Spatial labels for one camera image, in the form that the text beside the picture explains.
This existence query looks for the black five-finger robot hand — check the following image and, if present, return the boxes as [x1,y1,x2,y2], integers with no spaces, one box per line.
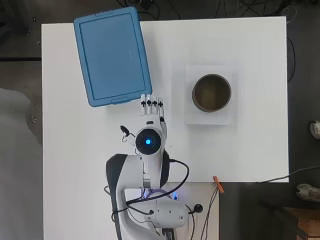
[139,93,168,138]

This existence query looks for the blue plastic lid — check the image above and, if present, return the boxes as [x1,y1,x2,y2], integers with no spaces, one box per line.
[73,6,153,108]

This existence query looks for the white flat box stand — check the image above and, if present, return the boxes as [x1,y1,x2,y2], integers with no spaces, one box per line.
[184,64,239,127]

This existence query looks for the orange clip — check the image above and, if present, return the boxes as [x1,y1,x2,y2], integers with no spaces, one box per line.
[213,175,225,195]

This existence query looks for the crumpled white rag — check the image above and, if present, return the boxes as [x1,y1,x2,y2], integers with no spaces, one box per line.
[309,120,320,140]
[295,182,320,203]

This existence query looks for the wooden crate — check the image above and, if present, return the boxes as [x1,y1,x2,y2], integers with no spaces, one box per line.
[283,206,320,240]

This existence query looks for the black cable over table corner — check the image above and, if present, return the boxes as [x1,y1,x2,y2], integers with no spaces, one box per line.
[256,165,320,185]

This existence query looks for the thin black looped cable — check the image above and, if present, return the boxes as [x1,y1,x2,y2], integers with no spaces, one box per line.
[286,35,297,84]

